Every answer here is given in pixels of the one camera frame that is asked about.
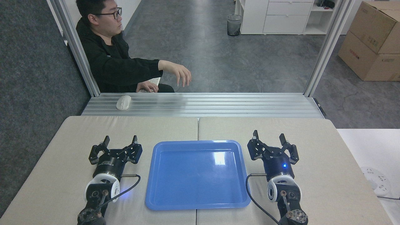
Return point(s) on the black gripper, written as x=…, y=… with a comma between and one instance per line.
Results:
x=110, y=165
x=276, y=167

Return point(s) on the person's left forearm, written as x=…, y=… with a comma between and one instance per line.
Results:
x=125, y=85

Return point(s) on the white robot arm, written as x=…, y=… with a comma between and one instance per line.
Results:
x=282, y=189
x=101, y=187

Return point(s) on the person's right forearm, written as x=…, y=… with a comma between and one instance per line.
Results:
x=143, y=67

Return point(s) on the blue plastic tray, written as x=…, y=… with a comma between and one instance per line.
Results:
x=193, y=178

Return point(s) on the person's left hand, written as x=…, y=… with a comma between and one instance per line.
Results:
x=147, y=87

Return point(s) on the person's right hand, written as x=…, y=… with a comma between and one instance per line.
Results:
x=181, y=73

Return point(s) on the white computer mouse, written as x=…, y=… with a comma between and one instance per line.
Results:
x=123, y=102

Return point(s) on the beige table mat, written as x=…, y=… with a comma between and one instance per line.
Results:
x=62, y=156
x=325, y=162

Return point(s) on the ribbed aluminium platform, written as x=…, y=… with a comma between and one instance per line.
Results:
x=218, y=106

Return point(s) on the white keyboard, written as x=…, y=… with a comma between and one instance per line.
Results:
x=155, y=81

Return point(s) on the person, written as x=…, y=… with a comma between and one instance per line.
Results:
x=106, y=59

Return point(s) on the white round power socket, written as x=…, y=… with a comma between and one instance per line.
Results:
x=376, y=179

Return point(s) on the large cardboard box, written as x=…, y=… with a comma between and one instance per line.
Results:
x=359, y=59

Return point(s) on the grey mesh waste bin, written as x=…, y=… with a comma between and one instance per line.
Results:
x=234, y=25

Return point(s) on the white drawer cabinet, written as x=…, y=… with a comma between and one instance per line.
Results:
x=281, y=17

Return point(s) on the black glasses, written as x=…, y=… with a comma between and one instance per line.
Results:
x=116, y=13

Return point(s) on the black items on shelf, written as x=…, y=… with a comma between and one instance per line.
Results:
x=326, y=3

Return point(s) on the small cardboard box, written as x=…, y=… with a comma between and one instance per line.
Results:
x=375, y=25

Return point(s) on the black corner bracket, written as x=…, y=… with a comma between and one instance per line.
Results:
x=320, y=107

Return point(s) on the silver aluminium post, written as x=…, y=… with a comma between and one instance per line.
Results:
x=78, y=50
x=326, y=50

